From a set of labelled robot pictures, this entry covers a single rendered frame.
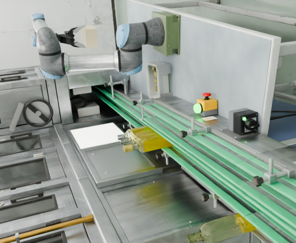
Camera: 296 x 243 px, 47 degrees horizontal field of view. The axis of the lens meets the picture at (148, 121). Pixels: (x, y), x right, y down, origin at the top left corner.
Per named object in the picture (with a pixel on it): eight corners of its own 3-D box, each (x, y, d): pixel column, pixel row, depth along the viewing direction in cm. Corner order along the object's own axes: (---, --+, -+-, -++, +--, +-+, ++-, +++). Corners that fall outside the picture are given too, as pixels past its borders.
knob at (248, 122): (254, 128, 131) (260, 131, 128) (244, 130, 129) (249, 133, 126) (254, 117, 129) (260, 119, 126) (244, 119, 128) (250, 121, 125)
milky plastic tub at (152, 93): (161, 96, 219) (148, 98, 216) (158, 60, 212) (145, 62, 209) (172, 101, 203) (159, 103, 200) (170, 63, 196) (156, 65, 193)
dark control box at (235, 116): (246, 126, 139) (228, 129, 136) (246, 107, 137) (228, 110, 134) (259, 131, 132) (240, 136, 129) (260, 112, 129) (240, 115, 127)
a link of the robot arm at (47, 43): (35, 33, 167) (26, 13, 207) (39, 54, 173) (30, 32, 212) (59, 30, 171) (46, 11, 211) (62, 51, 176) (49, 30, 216)
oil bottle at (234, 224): (247, 218, 126) (183, 238, 118) (250, 207, 123) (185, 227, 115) (257, 230, 122) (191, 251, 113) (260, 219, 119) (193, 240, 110)
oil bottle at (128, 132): (161, 132, 194) (125, 139, 187) (160, 122, 193) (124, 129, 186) (165, 135, 189) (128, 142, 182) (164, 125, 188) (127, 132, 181)
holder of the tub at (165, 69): (162, 103, 220) (151, 105, 218) (159, 60, 212) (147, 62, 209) (173, 110, 205) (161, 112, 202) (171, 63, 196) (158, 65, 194)
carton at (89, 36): (91, 24, 236) (80, 25, 234) (96, 28, 223) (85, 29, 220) (92, 42, 241) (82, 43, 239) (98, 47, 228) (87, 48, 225)
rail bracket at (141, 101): (154, 117, 200) (133, 121, 196) (152, 88, 195) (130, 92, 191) (155, 118, 197) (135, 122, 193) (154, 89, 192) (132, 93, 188)
